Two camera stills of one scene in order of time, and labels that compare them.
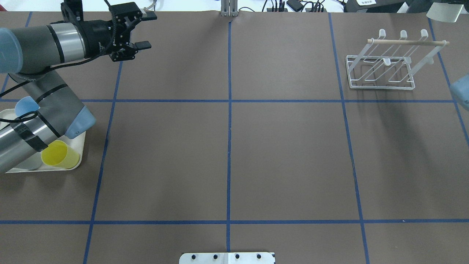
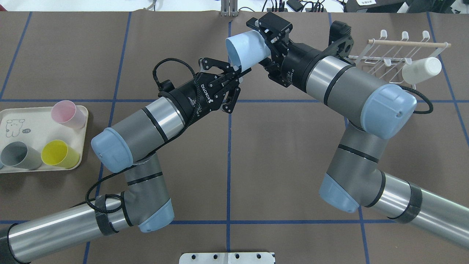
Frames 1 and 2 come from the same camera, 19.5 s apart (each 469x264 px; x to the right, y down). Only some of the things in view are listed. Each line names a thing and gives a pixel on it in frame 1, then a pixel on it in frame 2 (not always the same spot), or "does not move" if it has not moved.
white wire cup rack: [388, 64] does not move
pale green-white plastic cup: [444, 12] to [415, 72]
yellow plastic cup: [58, 153] does not move
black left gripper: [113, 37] to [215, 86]
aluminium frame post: [229, 8] does not move
